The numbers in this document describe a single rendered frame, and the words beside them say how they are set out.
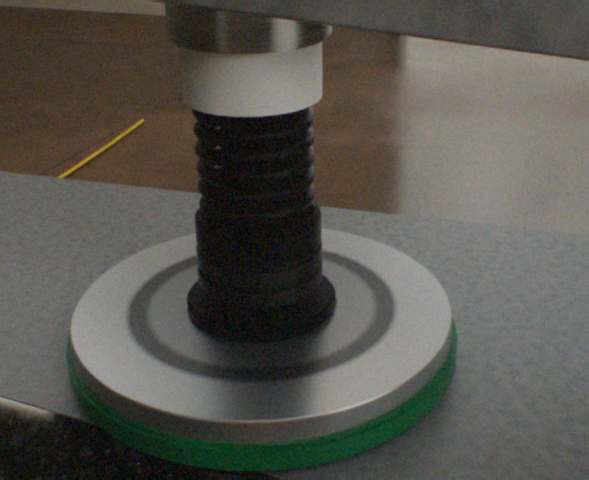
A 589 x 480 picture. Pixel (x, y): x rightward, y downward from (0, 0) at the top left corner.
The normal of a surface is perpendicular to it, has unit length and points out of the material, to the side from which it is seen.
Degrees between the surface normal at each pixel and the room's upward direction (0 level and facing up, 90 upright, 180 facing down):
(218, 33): 90
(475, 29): 90
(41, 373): 0
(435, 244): 0
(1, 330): 0
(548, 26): 90
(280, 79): 90
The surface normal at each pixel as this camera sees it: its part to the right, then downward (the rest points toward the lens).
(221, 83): -0.31, 0.42
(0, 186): -0.02, -0.90
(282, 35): 0.45, 0.38
